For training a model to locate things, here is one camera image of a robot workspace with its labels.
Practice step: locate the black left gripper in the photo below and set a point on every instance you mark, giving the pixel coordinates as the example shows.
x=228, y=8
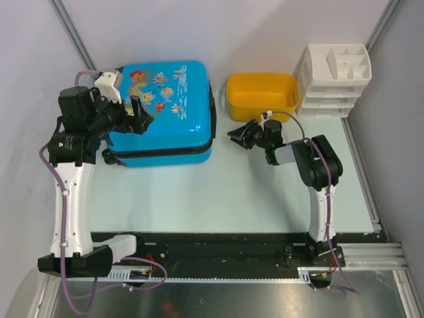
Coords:
x=137, y=124

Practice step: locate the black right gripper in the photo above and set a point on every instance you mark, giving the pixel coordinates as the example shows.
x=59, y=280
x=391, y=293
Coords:
x=244, y=140

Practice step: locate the blue fish-print kids suitcase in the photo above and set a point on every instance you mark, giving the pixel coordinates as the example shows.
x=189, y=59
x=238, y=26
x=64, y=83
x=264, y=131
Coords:
x=177, y=95

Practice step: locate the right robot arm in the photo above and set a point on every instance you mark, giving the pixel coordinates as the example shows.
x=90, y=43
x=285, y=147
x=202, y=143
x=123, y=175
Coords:
x=320, y=170

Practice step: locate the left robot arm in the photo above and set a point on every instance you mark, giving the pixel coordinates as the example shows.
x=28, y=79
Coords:
x=87, y=117

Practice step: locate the yellow plastic basket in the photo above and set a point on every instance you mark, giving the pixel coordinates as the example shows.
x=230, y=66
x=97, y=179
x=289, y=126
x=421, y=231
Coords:
x=251, y=94

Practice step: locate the white plastic drawer organizer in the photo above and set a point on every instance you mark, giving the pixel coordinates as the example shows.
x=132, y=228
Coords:
x=331, y=79

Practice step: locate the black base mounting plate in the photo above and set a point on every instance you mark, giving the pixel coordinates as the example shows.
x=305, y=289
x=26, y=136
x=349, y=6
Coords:
x=253, y=255

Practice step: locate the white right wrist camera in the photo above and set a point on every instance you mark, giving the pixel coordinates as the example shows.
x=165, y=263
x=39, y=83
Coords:
x=265, y=116

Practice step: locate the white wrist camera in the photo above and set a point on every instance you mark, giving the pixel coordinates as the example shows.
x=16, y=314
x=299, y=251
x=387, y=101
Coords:
x=108, y=84
x=265, y=116

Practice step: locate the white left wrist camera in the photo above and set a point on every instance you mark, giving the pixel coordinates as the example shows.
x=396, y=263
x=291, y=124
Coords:
x=108, y=84

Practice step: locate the grey slotted cable duct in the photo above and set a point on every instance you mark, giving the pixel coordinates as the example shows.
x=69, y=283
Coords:
x=297, y=275

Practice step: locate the aluminium frame rail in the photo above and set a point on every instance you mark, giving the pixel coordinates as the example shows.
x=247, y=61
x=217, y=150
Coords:
x=374, y=256

